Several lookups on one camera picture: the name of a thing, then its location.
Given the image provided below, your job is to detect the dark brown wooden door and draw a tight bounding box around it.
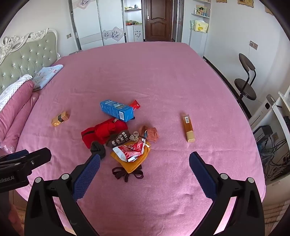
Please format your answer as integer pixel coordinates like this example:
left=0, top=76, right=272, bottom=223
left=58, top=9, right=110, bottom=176
left=142, top=0, right=174, bottom=42

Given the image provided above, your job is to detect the dark grey sock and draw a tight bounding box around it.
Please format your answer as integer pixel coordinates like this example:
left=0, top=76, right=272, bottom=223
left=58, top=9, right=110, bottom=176
left=90, top=141, right=106, bottom=159

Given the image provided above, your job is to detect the white appliance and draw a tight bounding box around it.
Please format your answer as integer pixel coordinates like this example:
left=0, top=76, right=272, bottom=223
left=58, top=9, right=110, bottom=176
left=249, top=94, right=276, bottom=127

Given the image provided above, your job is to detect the white corner shelf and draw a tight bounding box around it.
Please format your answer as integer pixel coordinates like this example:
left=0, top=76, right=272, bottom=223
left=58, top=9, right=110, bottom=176
left=189, top=0, right=212, bottom=58

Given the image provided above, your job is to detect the white computer desk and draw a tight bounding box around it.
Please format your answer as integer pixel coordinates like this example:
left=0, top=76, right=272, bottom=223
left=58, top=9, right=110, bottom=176
left=248, top=86, right=290, bottom=182

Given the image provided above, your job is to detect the yellow and white box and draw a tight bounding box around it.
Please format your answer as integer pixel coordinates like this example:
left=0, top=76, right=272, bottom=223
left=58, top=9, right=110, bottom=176
left=190, top=20, right=209, bottom=33

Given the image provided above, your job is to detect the green tufted headboard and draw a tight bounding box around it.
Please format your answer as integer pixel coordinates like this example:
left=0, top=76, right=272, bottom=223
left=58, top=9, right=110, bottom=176
left=0, top=28, right=60, bottom=96

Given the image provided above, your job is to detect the red and white wrapper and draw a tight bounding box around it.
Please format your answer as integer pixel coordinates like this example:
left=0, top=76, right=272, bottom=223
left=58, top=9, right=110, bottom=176
left=113, top=138, right=150, bottom=162

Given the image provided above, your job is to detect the pink bed sheet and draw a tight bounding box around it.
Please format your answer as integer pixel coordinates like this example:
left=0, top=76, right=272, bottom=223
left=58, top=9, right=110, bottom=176
left=15, top=42, right=266, bottom=236

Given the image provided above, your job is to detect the red fabric bag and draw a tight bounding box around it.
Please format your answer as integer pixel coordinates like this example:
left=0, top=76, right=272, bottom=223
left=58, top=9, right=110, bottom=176
left=81, top=118, right=128, bottom=149

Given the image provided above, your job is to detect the pink orange sock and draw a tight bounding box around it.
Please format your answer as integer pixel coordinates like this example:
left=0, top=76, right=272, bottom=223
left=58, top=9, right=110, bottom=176
left=139, top=125, right=160, bottom=143

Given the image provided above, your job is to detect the white wardrobe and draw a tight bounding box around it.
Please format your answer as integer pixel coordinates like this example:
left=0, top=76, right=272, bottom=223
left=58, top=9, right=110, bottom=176
left=69, top=0, right=127, bottom=50

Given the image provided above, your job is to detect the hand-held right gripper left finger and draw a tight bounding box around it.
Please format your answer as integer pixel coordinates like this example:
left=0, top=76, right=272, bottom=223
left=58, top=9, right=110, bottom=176
left=24, top=154, right=102, bottom=236

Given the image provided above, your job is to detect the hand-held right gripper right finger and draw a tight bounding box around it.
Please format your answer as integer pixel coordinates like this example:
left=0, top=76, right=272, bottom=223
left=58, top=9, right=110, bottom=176
left=189, top=151, right=265, bottom=236

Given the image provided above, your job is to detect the framed picture on shelf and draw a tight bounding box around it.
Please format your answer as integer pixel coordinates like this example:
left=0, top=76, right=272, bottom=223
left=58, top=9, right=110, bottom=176
left=195, top=5, right=208, bottom=17

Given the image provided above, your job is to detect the yellow cloth pouch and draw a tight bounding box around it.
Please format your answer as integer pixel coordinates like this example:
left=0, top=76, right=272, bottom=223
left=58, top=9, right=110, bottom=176
left=110, top=141, right=151, bottom=174

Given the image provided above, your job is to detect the black swivel chair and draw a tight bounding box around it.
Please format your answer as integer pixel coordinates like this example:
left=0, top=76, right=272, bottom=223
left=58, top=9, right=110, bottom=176
left=234, top=53, right=257, bottom=107

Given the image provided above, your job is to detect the tangle of black cables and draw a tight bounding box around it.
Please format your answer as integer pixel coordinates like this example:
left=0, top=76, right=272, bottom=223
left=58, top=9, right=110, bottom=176
left=258, top=136, right=290, bottom=181

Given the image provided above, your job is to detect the small amber box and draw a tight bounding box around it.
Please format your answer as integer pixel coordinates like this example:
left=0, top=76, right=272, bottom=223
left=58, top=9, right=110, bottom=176
left=51, top=111, right=70, bottom=127

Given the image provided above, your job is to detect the amber bottle with gold cap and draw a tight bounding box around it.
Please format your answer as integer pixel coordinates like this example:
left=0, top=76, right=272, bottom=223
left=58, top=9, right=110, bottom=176
left=182, top=113, right=196, bottom=143

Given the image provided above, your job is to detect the white knitted blanket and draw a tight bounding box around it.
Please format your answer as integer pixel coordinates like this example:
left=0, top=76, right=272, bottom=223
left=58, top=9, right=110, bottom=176
left=0, top=74, right=33, bottom=111

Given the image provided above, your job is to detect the white shelf unit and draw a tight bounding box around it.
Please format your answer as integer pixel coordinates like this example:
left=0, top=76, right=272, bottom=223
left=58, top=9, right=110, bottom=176
left=123, top=0, right=144, bottom=43

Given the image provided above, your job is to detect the blue cardboard box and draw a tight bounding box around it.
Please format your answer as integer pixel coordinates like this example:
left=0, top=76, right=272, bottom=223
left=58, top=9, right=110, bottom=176
left=100, top=99, right=134, bottom=123

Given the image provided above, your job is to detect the brown ribbon strap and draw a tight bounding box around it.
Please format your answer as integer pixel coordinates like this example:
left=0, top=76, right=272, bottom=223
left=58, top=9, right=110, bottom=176
left=112, top=164, right=144, bottom=182

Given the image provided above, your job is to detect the black electronics box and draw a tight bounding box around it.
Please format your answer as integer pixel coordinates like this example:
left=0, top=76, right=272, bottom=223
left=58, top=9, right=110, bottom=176
left=253, top=125, right=273, bottom=141

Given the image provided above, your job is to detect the brown printed cloth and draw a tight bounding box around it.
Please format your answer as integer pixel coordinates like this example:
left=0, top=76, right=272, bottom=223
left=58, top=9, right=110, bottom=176
left=105, top=130, right=132, bottom=148

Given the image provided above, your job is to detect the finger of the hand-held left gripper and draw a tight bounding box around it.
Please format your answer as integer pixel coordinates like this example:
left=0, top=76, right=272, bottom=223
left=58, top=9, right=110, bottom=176
left=0, top=149, right=29, bottom=162
left=0, top=147, right=52, bottom=176

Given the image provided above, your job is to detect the light blue floral pillow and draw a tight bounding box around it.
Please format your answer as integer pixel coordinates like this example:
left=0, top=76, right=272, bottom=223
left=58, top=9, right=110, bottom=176
left=32, top=65, right=64, bottom=91

